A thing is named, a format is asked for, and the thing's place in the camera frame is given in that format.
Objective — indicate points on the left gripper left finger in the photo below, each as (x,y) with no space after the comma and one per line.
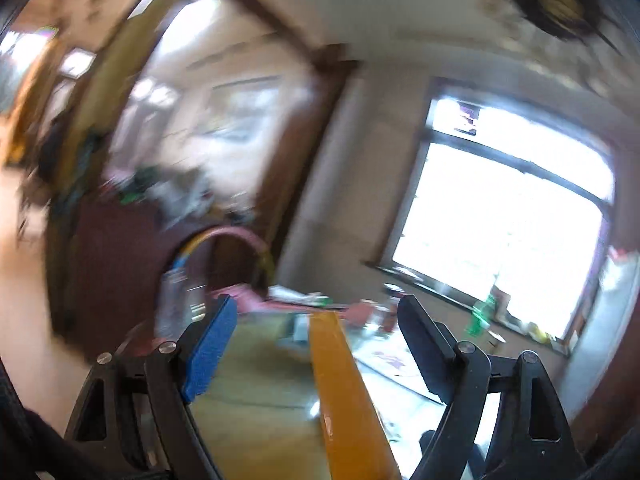
(132,418)

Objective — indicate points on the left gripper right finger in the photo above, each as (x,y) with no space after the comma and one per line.
(503,417)

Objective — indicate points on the green plastic bottle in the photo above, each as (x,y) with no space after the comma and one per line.
(483,312)

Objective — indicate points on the clear plastic cup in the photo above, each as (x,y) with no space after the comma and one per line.
(181,301)

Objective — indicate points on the yellow cardboard tray box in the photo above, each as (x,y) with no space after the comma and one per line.
(355,443)

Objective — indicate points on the pink hula hoop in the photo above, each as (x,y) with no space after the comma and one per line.
(236,255)

